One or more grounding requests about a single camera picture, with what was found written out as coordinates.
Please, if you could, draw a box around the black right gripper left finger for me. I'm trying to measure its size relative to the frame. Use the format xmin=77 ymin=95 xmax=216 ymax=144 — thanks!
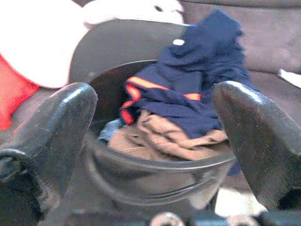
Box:
xmin=0 ymin=81 xmax=98 ymax=222

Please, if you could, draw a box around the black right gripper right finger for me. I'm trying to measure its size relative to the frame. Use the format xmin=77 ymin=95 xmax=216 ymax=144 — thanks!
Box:
xmin=211 ymin=81 xmax=301 ymax=210

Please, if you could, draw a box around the dark shirt with red trim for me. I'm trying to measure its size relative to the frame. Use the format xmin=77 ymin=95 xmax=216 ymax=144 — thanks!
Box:
xmin=119 ymin=9 xmax=259 ymax=139

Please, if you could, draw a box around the red pillow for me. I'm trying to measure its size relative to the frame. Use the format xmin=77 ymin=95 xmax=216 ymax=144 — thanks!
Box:
xmin=0 ymin=53 xmax=40 ymax=131

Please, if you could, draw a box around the brown garment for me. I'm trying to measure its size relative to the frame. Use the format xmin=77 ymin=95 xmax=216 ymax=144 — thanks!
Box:
xmin=97 ymin=109 xmax=232 ymax=162

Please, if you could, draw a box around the white cushion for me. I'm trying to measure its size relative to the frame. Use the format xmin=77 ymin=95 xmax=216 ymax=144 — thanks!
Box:
xmin=0 ymin=0 xmax=185 ymax=89

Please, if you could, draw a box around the dark brown sofa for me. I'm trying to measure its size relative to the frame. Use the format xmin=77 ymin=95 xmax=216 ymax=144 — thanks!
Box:
xmin=0 ymin=0 xmax=301 ymax=142

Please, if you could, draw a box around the black round laundry basket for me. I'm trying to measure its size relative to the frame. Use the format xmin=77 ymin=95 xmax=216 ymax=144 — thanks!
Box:
xmin=69 ymin=20 xmax=238 ymax=207

